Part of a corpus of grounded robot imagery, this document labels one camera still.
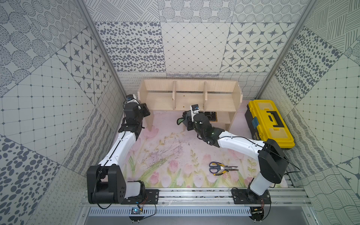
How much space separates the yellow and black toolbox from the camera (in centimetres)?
80

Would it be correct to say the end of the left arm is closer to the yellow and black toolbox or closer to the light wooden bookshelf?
the light wooden bookshelf

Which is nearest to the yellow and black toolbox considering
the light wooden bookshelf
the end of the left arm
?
the light wooden bookshelf
